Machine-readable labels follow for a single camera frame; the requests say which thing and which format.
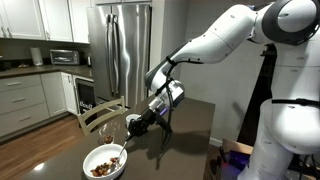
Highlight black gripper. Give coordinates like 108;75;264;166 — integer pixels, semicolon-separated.
125;108;173;141

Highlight silver metal spoon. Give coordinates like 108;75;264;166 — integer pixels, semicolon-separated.
108;139;130;174

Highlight white ceramic bowl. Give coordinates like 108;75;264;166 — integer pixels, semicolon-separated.
82;143;128;180

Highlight clear drinking glass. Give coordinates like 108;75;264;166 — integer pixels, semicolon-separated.
97;120;117;145

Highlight dried fruit nut mix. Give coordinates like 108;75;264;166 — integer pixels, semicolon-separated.
89;156;121;178

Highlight light wooden chair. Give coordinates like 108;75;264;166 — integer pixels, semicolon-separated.
77;95;127;137

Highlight black undercounter wine cooler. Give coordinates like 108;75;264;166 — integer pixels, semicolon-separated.
74;77;98;116

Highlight stainless steel refrigerator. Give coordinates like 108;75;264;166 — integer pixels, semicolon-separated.
86;3;153;109

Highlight silver toaster oven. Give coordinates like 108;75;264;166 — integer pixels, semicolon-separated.
49;49;81;66

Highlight white lower kitchen cabinets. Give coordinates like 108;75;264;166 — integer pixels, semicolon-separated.
0;71;79;138

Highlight white kitchen cabinets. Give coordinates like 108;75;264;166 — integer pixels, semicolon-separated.
0;0;92;45
0;71;79;138

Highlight white paper towel roll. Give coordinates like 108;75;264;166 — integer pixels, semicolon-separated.
30;46;45;67

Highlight white upper kitchen cabinets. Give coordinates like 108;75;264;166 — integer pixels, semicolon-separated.
0;0;92;45

